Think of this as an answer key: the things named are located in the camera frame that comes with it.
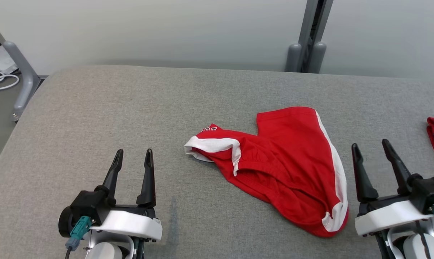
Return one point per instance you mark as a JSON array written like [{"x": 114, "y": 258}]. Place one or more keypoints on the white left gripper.
[{"x": 130, "y": 223}]

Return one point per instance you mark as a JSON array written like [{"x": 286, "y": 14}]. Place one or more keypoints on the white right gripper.
[{"x": 385, "y": 217}]

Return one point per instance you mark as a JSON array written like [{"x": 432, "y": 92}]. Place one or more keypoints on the red shorts with white trim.
[{"x": 288, "y": 165}]

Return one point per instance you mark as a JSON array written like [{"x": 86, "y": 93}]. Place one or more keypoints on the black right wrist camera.
[{"x": 430, "y": 190}]

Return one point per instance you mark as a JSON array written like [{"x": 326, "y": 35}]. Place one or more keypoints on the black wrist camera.
[
  {"x": 85, "y": 208},
  {"x": 430, "y": 190}
]

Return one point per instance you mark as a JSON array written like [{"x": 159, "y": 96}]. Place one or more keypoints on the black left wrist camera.
[{"x": 85, "y": 208}]

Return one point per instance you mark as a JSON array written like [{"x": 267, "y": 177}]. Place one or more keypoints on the grey partition post with feet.
[
  {"x": 22, "y": 72},
  {"x": 306, "y": 43}
]

